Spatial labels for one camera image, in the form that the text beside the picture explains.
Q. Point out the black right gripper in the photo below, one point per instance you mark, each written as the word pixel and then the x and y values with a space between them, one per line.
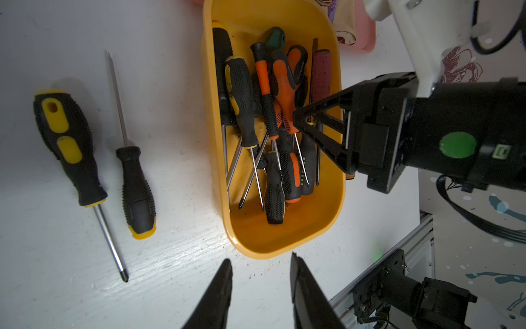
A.
pixel 360 127

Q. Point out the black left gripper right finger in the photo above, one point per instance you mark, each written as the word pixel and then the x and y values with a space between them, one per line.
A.
pixel 311 308

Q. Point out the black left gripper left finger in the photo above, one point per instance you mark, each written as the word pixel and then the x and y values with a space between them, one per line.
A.
pixel 212 309

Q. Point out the slim black yellow-capped screwdriver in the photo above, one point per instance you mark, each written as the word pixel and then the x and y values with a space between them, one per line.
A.
pixel 138 202

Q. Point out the large yellow black screwdriver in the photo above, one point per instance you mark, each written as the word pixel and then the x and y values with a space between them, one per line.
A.
pixel 66 133

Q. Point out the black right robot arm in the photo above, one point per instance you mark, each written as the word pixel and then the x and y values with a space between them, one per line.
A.
pixel 472 132

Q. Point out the black orange stubby screwdriver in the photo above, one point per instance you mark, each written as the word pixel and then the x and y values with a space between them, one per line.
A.
pixel 291 178

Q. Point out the orange black large screwdriver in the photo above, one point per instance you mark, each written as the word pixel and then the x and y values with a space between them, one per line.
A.
pixel 285 95

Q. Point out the slim orange black screwdriver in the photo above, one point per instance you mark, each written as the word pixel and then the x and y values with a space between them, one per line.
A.
pixel 263 70

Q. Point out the black yellow screwdriver in box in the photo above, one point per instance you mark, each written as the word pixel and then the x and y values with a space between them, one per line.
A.
pixel 240 92

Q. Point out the pink plastic tray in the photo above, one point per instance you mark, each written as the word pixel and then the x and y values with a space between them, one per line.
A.
pixel 352 26

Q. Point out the pink handle screwdriver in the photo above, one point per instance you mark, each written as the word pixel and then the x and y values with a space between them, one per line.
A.
pixel 320 74

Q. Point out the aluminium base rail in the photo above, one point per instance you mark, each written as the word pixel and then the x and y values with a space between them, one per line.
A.
pixel 414 257

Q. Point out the green black handle screwdriver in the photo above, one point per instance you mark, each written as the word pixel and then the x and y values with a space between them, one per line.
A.
pixel 275 38

